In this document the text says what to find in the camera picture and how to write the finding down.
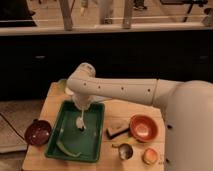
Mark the small metal cup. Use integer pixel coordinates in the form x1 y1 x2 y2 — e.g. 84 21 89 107
118 143 133 160

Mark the white handled dish brush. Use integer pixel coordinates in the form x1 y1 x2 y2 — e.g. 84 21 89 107
76 111 86 131

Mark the green plastic tray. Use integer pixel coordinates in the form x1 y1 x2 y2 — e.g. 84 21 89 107
45 101 105 163

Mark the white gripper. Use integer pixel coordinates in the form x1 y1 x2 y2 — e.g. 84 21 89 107
72 94 93 110

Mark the dark red bowl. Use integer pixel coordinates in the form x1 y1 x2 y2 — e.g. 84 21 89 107
24 120 52 146

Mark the yellow banana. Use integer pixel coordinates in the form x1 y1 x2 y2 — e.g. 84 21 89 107
112 137 141 148

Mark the orange bowl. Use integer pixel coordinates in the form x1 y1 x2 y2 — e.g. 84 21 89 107
130 115 158 142

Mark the black cable left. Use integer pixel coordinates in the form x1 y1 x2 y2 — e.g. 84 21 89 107
0 112 28 144

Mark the grey blue cloth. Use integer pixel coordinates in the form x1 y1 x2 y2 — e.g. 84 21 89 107
93 96 111 102

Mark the black wooden scrub brush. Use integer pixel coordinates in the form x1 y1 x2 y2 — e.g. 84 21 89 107
106 122 129 139

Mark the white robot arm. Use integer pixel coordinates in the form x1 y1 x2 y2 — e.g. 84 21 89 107
67 63 213 171

